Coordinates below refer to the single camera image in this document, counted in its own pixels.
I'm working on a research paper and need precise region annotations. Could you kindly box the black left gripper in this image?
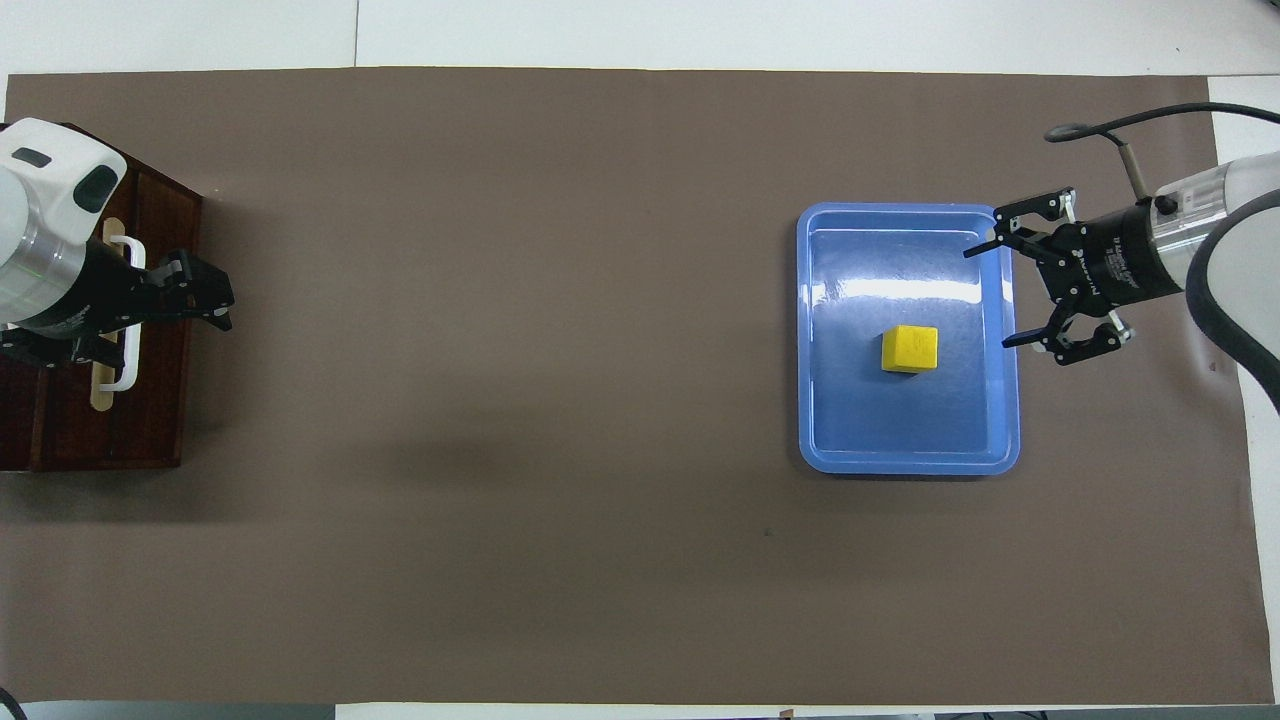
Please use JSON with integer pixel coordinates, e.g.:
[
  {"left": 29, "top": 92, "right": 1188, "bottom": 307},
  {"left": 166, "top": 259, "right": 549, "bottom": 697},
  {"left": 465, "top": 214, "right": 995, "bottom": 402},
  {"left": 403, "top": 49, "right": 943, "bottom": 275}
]
[{"left": 0, "top": 236, "right": 237, "bottom": 372}]

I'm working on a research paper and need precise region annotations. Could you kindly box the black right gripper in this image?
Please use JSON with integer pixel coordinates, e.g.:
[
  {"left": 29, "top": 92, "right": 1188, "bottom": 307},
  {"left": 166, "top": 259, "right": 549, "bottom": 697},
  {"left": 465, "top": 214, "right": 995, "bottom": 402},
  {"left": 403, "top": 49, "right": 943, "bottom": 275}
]
[{"left": 962, "top": 186, "right": 1187, "bottom": 367}]

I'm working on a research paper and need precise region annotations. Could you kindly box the white drawer handle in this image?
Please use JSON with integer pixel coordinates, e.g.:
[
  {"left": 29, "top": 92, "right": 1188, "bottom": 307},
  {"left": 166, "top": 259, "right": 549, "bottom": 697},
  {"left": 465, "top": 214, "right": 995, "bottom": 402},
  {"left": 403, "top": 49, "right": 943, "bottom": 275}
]
[{"left": 98, "top": 231, "right": 149, "bottom": 394}]

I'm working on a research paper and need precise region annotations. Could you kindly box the dark wooden drawer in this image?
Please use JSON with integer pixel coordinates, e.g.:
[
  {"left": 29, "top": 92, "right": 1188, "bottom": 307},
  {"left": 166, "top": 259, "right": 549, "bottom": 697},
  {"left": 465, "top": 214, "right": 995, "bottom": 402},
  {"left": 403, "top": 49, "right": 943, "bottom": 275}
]
[{"left": 28, "top": 124, "right": 205, "bottom": 471}]

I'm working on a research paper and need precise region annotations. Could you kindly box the yellow cube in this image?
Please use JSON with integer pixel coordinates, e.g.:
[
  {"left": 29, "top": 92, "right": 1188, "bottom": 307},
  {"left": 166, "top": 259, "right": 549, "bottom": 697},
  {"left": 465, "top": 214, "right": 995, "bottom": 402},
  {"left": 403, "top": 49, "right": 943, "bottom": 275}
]
[{"left": 879, "top": 323, "right": 942, "bottom": 377}]

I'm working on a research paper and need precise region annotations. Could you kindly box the dark wooden drawer cabinet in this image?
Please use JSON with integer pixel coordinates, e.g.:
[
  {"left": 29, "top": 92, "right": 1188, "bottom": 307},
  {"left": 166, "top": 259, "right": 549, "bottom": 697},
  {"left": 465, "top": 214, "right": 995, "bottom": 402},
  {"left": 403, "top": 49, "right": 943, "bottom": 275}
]
[{"left": 0, "top": 122, "right": 183, "bottom": 473}]

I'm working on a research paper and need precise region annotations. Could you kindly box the blue plastic tray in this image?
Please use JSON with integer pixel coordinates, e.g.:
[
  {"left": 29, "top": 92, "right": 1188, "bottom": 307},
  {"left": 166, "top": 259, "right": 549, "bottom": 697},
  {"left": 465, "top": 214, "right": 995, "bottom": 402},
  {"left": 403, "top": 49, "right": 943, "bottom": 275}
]
[{"left": 796, "top": 202, "right": 1022, "bottom": 476}]

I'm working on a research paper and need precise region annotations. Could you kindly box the brown table mat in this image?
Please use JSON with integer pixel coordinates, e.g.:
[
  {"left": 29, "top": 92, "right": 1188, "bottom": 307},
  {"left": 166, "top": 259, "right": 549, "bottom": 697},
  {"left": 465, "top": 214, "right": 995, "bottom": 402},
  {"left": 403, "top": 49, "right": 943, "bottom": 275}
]
[{"left": 4, "top": 67, "right": 1277, "bottom": 707}]

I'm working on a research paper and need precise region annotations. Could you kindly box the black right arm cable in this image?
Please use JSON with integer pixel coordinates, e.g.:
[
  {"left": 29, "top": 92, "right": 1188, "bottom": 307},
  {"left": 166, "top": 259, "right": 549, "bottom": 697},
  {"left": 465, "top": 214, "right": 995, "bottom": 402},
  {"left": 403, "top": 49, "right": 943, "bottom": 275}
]
[{"left": 1044, "top": 102, "right": 1280, "bottom": 203}]

